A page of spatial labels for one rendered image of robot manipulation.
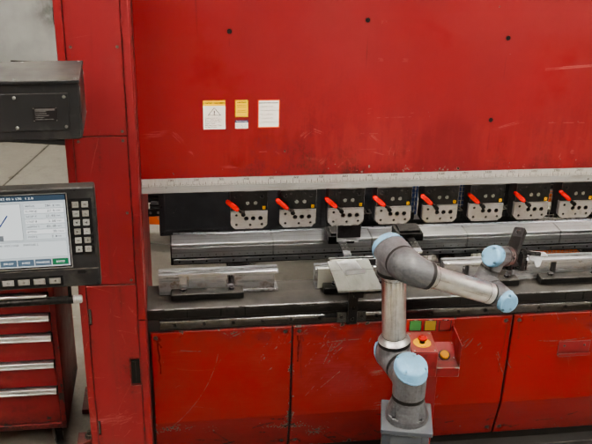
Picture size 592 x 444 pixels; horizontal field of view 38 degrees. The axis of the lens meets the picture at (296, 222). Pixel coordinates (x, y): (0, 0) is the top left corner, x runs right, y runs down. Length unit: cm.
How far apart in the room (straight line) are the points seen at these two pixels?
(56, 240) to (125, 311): 62
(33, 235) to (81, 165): 40
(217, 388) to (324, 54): 149
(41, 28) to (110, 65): 488
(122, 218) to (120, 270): 22
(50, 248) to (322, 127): 116
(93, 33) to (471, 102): 149
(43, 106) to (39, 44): 521
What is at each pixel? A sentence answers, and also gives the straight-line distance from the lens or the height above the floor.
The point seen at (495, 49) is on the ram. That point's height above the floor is 190.
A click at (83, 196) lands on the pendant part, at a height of 157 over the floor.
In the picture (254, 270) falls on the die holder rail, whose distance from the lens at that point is 363.
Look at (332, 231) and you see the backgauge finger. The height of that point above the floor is 103.
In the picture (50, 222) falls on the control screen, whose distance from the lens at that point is 290.
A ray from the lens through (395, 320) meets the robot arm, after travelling 303.
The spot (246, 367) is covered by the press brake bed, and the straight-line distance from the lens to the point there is 373.
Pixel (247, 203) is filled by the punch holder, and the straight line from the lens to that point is 348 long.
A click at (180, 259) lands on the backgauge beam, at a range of 387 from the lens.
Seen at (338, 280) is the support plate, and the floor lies 100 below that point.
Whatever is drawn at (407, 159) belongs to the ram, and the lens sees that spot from 353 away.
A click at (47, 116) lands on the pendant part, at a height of 183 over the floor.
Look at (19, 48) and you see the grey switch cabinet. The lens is 806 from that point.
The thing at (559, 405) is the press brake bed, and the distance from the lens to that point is 427.
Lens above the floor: 265
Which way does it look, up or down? 24 degrees down
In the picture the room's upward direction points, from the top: 2 degrees clockwise
